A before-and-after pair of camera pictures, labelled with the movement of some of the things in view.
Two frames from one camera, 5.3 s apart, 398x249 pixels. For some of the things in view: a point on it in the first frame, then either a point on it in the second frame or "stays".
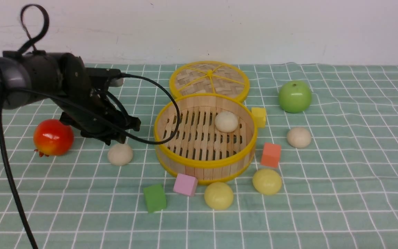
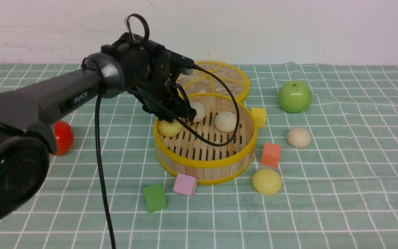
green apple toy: [294, 96] stays
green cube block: [155, 197] stays
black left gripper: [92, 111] -> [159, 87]
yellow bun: [267, 181] stays
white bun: [299, 137] stays
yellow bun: [218, 195] -> [168, 129]
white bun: [226, 121] stays
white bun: [120, 154] -> [201, 111]
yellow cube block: [259, 113] stays
